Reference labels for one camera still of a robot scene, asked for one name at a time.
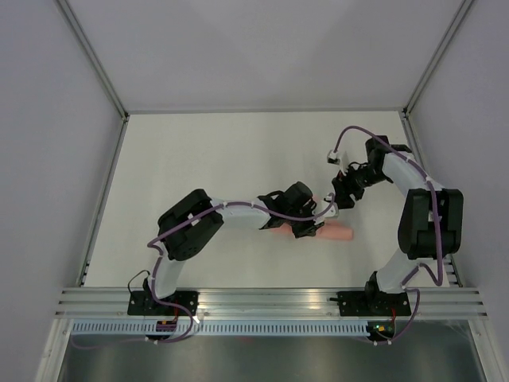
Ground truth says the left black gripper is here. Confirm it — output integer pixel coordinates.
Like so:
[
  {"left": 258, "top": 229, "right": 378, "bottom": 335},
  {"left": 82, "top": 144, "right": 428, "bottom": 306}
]
[{"left": 286, "top": 202, "right": 324, "bottom": 240}]

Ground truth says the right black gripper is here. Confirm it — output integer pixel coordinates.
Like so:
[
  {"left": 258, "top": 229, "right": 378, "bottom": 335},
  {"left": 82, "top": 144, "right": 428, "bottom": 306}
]
[{"left": 331, "top": 162, "right": 389, "bottom": 210}]

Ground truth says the pink satin napkin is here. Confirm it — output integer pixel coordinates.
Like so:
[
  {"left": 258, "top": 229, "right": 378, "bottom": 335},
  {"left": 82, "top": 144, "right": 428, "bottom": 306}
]
[{"left": 266, "top": 218, "right": 354, "bottom": 241}]

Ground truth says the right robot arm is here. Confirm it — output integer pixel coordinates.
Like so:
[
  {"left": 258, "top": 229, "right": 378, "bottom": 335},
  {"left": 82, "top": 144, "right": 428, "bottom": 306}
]
[{"left": 332, "top": 135, "right": 464, "bottom": 314}]

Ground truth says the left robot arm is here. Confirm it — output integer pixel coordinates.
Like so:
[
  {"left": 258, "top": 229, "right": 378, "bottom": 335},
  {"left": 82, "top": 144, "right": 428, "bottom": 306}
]
[{"left": 146, "top": 181, "right": 335, "bottom": 315}]

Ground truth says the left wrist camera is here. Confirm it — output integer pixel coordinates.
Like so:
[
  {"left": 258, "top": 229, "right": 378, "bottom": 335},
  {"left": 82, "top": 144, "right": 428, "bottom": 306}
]
[{"left": 313, "top": 193, "right": 337, "bottom": 220}]

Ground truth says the back aluminium frame bar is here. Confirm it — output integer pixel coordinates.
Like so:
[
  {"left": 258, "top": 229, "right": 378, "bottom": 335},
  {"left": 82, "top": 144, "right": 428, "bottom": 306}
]
[{"left": 126, "top": 106, "right": 406, "bottom": 115}]

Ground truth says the right side frame rail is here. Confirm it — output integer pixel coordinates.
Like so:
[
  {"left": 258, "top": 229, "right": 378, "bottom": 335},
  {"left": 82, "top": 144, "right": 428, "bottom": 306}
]
[{"left": 399, "top": 111, "right": 464, "bottom": 288}]

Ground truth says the frame rail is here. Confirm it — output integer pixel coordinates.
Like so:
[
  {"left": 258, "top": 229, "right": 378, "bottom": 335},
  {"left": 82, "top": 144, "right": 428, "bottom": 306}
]
[
  {"left": 74, "top": 114, "right": 130, "bottom": 287},
  {"left": 399, "top": 111, "right": 464, "bottom": 288}
]

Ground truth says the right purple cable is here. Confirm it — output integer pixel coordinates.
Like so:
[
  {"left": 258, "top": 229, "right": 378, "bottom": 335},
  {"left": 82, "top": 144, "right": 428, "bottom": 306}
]
[{"left": 332, "top": 125, "right": 445, "bottom": 348}]

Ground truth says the purple cable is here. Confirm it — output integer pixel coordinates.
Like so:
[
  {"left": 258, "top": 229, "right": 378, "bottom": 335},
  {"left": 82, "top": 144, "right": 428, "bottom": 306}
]
[
  {"left": 332, "top": 125, "right": 445, "bottom": 348},
  {"left": 146, "top": 198, "right": 338, "bottom": 343}
]

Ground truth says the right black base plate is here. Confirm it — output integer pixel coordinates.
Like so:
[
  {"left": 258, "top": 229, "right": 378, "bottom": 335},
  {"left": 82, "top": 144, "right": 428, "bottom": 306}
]
[{"left": 332, "top": 290, "right": 411, "bottom": 318}]

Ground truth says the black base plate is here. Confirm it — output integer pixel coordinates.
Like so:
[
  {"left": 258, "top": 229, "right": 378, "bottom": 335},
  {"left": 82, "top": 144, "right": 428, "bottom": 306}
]
[
  {"left": 127, "top": 290, "right": 199, "bottom": 317},
  {"left": 332, "top": 290, "right": 411, "bottom": 318}
]

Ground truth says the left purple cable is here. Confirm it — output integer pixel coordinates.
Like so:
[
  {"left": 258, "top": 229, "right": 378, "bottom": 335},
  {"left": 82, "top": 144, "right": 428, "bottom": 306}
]
[{"left": 146, "top": 198, "right": 338, "bottom": 343}]

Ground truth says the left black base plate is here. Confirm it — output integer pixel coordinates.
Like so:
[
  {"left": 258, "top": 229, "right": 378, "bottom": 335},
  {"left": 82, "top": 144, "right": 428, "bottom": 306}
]
[{"left": 127, "top": 290, "right": 199, "bottom": 317}]

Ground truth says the left side frame rail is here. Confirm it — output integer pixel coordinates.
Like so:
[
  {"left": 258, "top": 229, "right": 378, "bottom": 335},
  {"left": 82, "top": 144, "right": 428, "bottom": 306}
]
[{"left": 74, "top": 114, "right": 130, "bottom": 287}]

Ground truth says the right aluminium frame post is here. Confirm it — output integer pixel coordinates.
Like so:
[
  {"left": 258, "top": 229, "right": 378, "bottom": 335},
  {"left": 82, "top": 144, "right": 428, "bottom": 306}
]
[{"left": 400, "top": 0, "right": 476, "bottom": 119}]

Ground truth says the aluminium frame post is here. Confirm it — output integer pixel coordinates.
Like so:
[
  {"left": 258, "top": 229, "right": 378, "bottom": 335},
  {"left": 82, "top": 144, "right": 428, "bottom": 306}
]
[
  {"left": 400, "top": 0, "right": 476, "bottom": 119},
  {"left": 54, "top": 0, "right": 129, "bottom": 121}
]

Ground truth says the front aluminium rail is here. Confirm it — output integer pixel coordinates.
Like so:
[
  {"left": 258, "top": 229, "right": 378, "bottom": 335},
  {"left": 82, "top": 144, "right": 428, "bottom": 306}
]
[{"left": 55, "top": 287, "right": 488, "bottom": 321}]

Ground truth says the white slotted cable duct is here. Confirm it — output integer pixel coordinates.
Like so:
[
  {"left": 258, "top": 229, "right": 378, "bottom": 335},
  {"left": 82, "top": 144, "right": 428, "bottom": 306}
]
[{"left": 72, "top": 320, "right": 368, "bottom": 337}]

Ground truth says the left aluminium frame post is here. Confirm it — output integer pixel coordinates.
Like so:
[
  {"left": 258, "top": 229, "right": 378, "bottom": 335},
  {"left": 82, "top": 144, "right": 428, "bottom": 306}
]
[{"left": 54, "top": 0, "right": 129, "bottom": 121}]

